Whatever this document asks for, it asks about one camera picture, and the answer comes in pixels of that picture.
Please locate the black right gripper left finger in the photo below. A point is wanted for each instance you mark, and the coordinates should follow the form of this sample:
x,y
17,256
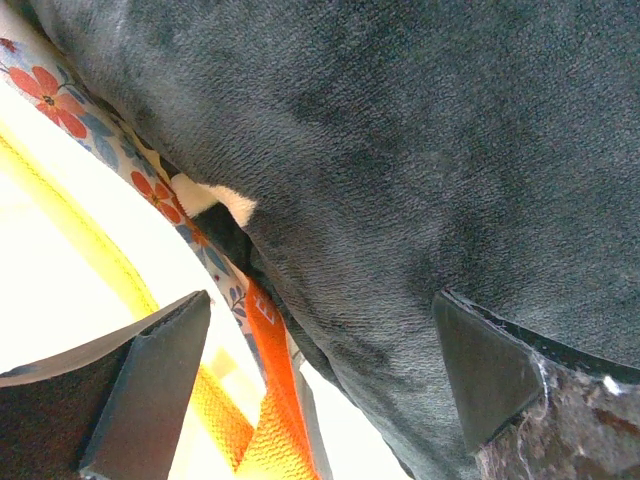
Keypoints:
x,y
112,408

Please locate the beige canvas tote bag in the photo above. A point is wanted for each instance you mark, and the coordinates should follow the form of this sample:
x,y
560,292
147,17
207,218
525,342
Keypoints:
x,y
93,239

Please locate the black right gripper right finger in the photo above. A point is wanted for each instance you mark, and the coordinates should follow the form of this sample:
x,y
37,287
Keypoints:
x,y
534,408

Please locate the black plush flower pillow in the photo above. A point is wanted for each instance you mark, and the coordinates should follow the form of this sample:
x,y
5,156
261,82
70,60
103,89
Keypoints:
x,y
367,154

